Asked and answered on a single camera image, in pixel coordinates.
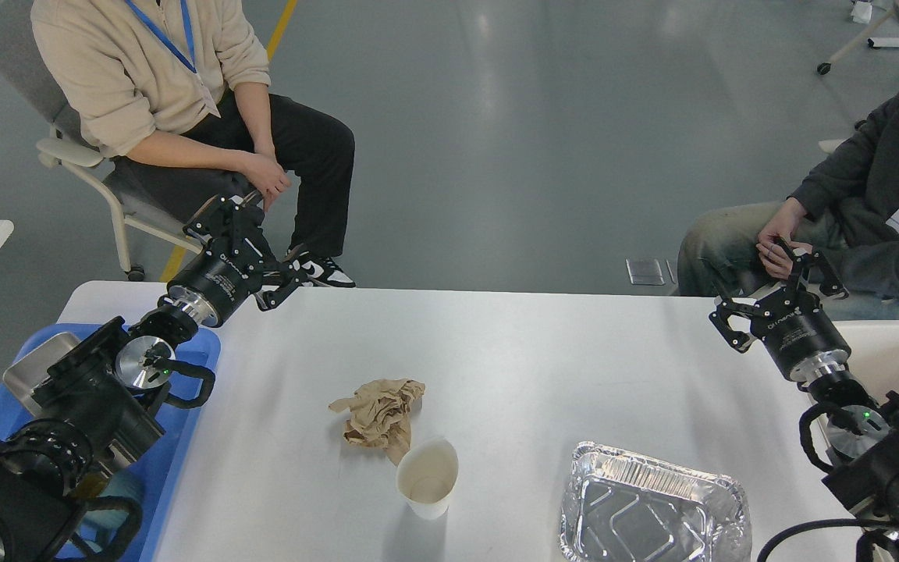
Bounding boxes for aluminium foil tray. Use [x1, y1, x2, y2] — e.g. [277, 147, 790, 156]
[559, 441, 752, 561]

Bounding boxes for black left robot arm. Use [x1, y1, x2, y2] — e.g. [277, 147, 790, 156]
[0, 191, 307, 561]

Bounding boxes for crumpled brown paper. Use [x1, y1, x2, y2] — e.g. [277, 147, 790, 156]
[329, 379, 427, 466]

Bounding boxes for stainless steel rectangular tin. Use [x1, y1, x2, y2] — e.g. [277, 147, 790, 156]
[3, 331, 80, 418]

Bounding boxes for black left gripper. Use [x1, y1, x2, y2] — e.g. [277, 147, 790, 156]
[165, 194, 310, 328]

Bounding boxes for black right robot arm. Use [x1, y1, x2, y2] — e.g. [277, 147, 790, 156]
[709, 237, 899, 561]

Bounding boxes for white paper cup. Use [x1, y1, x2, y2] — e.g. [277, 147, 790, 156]
[396, 436, 459, 521]

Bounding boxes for person in beige sweater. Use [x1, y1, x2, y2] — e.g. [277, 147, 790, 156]
[30, 1, 356, 288]

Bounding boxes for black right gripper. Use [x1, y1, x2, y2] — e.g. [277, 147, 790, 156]
[709, 238, 852, 383]

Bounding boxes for blue plastic tray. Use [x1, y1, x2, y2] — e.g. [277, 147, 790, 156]
[0, 323, 221, 561]

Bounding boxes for person in dark hoodie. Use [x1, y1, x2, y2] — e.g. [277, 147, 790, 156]
[677, 91, 899, 320]

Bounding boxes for metal floor socket plate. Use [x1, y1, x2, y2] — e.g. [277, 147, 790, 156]
[625, 258, 677, 286]

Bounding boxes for teal mug yellow inside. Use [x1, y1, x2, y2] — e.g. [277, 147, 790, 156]
[69, 470, 144, 561]

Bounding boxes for grey office chair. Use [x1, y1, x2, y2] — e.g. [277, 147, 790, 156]
[0, 0, 232, 285]

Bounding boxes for white chair base background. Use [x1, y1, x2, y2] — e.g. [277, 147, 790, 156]
[815, 0, 899, 76]

